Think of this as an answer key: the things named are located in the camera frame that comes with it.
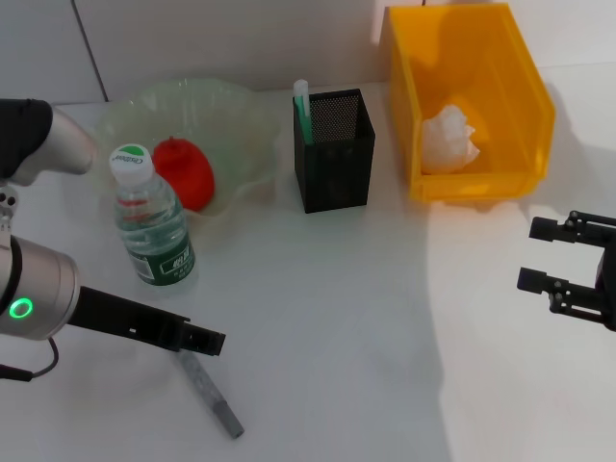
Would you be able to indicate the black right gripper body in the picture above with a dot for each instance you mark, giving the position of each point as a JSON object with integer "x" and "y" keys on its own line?
{"x": 607, "y": 269}

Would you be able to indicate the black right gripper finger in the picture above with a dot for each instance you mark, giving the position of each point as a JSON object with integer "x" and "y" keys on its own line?
{"x": 546, "y": 228}
{"x": 534, "y": 280}

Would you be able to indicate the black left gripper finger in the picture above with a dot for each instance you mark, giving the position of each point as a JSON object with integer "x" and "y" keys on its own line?
{"x": 204, "y": 341}

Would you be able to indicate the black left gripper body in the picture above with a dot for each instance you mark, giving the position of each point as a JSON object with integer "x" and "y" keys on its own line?
{"x": 120, "y": 315}

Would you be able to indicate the grey marker pen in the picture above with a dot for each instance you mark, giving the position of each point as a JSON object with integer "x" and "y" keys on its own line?
{"x": 212, "y": 394}

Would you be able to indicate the clear green-label water bottle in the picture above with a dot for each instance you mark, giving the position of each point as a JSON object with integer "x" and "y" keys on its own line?
{"x": 154, "y": 226}

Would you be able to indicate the white paper ball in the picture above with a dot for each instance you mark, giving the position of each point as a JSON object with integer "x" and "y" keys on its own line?
{"x": 447, "y": 142}

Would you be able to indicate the red-orange toy orange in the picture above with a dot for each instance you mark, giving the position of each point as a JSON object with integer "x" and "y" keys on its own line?
{"x": 192, "y": 173}

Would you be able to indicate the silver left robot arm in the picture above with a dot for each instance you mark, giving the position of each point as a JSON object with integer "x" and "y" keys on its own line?
{"x": 38, "y": 289}

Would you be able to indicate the black mesh pen holder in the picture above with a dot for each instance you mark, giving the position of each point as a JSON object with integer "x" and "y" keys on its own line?
{"x": 332, "y": 178}

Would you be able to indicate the pale green glass fruit plate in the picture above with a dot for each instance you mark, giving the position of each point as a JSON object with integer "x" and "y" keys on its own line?
{"x": 226, "y": 120}

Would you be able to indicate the yellow plastic bin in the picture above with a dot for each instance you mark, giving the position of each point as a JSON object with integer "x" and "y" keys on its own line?
{"x": 481, "y": 62}

